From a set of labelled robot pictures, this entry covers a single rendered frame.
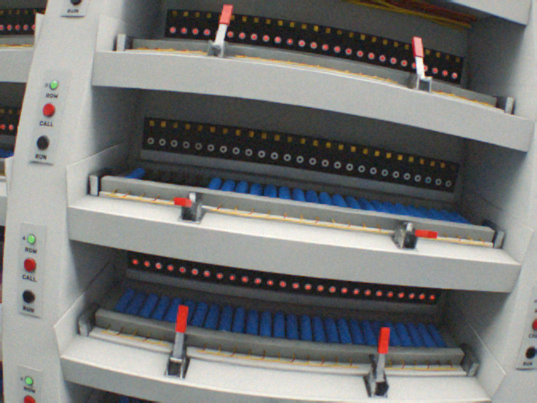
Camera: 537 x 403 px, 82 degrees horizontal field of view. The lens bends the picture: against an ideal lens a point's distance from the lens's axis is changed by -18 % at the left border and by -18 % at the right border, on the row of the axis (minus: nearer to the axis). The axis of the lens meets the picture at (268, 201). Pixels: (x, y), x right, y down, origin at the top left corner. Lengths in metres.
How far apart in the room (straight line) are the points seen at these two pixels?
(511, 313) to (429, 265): 0.16
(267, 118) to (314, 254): 0.29
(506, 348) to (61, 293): 0.61
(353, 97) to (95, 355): 0.47
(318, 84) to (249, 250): 0.21
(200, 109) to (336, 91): 0.28
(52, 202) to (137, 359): 0.23
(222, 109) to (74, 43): 0.27
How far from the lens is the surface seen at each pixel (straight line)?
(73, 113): 0.50
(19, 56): 0.58
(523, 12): 0.65
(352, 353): 0.55
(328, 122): 0.65
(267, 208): 0.47
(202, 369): 0.51
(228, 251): 0.44
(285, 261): 0.44
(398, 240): 0.48
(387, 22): 0.75
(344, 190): 0.59
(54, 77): 0.53
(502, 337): 0.59
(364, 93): 0.47
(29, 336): 0.55
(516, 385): 0.62
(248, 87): 0.45
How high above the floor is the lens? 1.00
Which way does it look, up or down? level
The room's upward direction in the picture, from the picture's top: 8 degrees clockwise
